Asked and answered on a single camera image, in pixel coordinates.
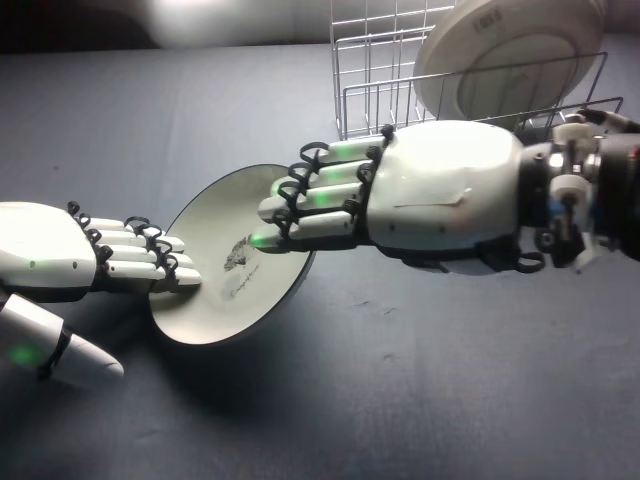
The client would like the white wire dish rack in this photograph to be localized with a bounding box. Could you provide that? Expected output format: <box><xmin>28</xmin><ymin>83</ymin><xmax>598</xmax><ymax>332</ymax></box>
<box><xmin>329</xmin><ymin>0</ymin><xmax>625</xmax><ymax>142</ymax></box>

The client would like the grey table cloth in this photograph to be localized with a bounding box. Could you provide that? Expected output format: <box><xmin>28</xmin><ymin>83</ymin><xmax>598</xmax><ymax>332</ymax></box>
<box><xmin>0</xmin><ymin>39</ymin><xmax>640</xmax><ymax>480</ymax></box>

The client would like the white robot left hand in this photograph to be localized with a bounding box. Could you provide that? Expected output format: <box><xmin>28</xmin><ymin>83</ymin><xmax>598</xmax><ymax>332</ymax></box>
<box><xmin>0</xmin><ymin>199</ymin><xmax>204</xmax><ymax>392</ymax></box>

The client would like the white plate with tree print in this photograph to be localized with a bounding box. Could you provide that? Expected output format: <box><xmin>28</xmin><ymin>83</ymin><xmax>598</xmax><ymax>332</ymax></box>
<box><xmin>413</xmin><ymin>0</ymin><xmax>609</xmax><ymax>132</ymax></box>
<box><xmin>148</xmin><ymin>163</ymin><xmax>317</xmax><ymax>346</ymax></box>

